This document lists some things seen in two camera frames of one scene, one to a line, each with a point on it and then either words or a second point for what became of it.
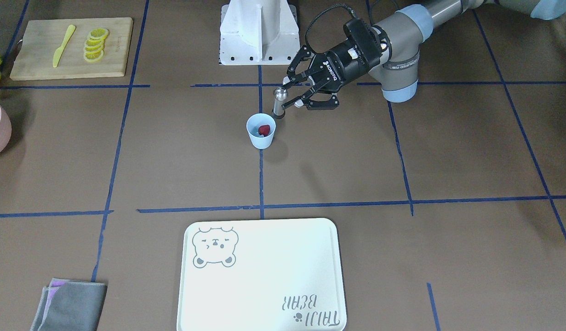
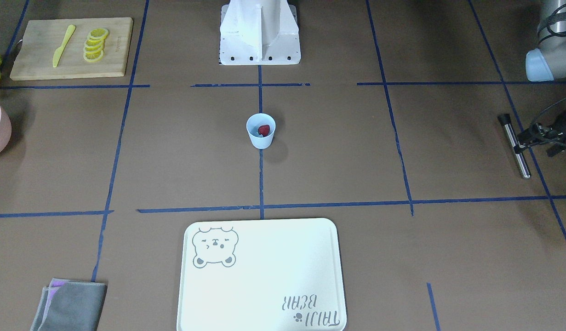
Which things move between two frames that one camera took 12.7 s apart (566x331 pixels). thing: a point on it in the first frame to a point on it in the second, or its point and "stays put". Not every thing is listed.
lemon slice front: [93, 56] stays put
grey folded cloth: [70, 305] stays put
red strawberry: [264, 130] stays put
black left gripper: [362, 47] to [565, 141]
